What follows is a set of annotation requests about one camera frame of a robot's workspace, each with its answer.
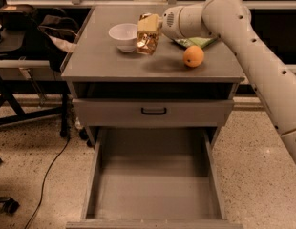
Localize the open grey middle drawer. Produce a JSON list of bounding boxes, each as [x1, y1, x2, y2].
[[66, 128, 243, 229]]

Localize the green chip bag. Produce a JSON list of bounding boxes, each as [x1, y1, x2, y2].
[[175, 37, 216, 49]]

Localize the black chair caster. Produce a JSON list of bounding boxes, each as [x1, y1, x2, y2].
[[0, 197, 19, 215]]

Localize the black floor cable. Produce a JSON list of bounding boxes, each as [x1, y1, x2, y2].
[[23, 136, 72, 229]]

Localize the orange fruit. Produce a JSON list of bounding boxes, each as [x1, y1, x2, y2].
[[183, 46, 204, 68]]

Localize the black office chair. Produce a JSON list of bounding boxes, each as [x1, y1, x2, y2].
[[0, 4, 69, 137]]

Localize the crushed orange soda can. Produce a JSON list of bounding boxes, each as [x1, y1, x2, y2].
[[137, 29, 160, 55]]

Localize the grey side table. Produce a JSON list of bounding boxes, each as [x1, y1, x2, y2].
[[0, 59, 62, 81]]

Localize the black drawer handle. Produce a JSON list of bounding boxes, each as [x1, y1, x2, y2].
[[140, 107, 167, 115]]

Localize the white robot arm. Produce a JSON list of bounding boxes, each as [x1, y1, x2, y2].
[[137, 0, 296, 164]]

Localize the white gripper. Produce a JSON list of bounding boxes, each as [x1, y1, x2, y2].
[[137, 6, 185, 39]]

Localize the white ceramic bowl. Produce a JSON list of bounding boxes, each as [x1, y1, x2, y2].
[[108, 23, 137, 52]]

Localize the closed grey top drawer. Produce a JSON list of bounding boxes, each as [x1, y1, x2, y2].
[[73, 98, 233, 128]]

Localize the grey drawer cabinet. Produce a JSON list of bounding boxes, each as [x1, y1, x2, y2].
[[62, 4, 244, 141]]

